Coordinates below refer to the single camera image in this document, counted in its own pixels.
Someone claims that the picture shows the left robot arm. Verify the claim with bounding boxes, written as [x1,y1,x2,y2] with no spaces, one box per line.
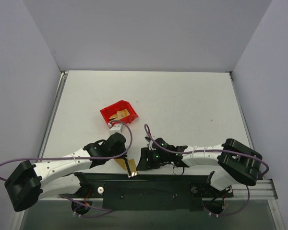
[4,133,126,212]

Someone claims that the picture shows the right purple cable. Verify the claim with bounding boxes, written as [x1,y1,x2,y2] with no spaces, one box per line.
[144,124,269,218]

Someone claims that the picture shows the purple cable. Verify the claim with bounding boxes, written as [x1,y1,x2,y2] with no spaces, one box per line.
[0,120,134,218]
[144,124,269,218]

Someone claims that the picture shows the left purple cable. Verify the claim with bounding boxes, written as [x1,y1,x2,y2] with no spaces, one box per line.
[0,120,134,218]

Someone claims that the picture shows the red plastic bin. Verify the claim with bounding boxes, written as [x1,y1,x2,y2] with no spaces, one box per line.
[100,100,139,127]

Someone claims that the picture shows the aluminium side rail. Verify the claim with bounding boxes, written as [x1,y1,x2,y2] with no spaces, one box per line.
[38,71,69,158]
[228,71,264,179]

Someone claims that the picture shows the aluminium front rail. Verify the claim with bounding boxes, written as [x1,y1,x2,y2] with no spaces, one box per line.
[19,178,278,201]

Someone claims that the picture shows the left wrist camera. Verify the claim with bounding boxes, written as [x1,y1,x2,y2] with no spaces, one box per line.
[109,123,123,136]

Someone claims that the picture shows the right aluminium side rail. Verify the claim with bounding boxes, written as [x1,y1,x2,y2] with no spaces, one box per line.
[228,71,264,179]

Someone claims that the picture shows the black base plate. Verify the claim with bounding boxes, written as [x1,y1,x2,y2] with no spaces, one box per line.
[64,172,233,211]

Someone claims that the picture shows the left aluminium side rail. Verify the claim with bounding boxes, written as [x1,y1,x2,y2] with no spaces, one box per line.
[38,71,69,158]

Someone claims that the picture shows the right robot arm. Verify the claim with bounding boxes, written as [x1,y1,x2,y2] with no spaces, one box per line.
[136,137,263,196]

